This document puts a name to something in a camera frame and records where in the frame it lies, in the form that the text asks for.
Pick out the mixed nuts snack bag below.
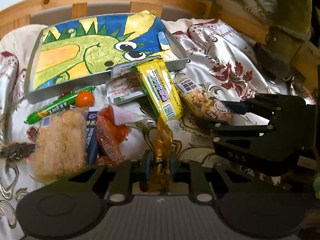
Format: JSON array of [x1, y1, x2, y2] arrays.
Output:
[[173, 77, 233, 121]]

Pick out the white green pickle packet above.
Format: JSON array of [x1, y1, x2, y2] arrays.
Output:
[[106, 63, 146, 106]]

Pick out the dinosaur drawing tray liner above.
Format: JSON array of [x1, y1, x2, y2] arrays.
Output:
[[30, 10, 177, 90]]

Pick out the wooden bed headboard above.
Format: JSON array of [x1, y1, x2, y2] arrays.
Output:
[[0, 0, 320, 93]]

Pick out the grey metal tray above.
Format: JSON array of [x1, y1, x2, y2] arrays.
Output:
[[24, 13, 189, 104]]

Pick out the golden candy wrapper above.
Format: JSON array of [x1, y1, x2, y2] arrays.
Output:
[[153, 117, 173, 194]]

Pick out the blue milk powder sachet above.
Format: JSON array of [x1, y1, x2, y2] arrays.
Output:
[[86, 107, 100, 166]]

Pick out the orange red snack packet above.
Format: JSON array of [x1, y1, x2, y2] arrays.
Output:
[[96, 105, 131, 166]]

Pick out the floral hanging clothes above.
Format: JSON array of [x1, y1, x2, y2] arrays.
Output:
[[233, 0, 319, 95]]

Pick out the rice cracker snack pack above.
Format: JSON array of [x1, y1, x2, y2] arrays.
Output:
[[33, 108, 88, 184]]

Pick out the cream pillow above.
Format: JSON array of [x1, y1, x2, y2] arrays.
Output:
[[1, 24, 47, 56]]

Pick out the dark dried meat snack pack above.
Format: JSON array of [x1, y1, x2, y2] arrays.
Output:
[[1, 142, 35, 163]]

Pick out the green sausage stick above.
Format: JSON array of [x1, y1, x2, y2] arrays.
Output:
[[24, 86, 95, 125]]

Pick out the yellow biscuit bar pack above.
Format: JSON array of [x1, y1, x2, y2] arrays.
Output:
[[132, 58, 183, 122]]

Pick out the small orange mandarin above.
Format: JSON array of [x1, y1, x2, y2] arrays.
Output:
[[75, 91, 95, 108]]

